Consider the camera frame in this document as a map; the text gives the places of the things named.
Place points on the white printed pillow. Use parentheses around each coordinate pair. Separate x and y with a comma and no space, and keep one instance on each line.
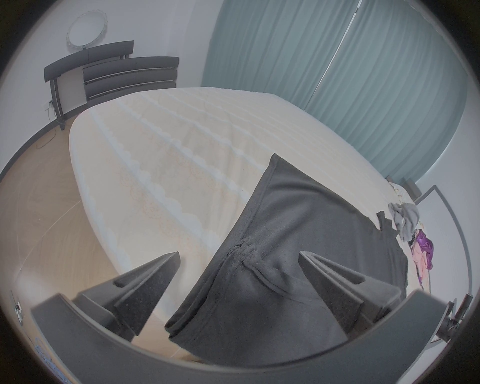
(398,192)

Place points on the black chest of drawers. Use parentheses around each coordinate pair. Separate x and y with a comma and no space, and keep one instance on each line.
(131,75)

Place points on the pile of clothes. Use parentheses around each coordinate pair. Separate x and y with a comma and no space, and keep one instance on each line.
(423,247)

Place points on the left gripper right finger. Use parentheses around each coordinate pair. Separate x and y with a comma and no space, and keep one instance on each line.
(337,290)

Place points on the grey bedside table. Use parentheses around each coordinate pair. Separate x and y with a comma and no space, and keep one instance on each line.
(410,185)

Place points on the blue-green curtain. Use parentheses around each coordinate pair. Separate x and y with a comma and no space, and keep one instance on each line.
(393,93)
(270,48)

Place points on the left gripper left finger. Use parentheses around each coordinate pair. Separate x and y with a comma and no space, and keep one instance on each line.
(138,292)

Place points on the round white-framed mirror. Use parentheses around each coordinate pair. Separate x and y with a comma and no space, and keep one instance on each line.
(86,30)

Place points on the grey garment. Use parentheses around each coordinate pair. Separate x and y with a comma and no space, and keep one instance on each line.
(407,219)

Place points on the bed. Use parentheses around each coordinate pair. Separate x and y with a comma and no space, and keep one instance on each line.
(168,150)

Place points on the black dressing table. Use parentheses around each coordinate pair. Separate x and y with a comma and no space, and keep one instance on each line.
(86,56)

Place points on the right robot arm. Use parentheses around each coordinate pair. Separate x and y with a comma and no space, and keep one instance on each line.
(452,322)

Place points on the black T-shirt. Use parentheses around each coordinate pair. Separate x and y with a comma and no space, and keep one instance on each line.
(292,225)

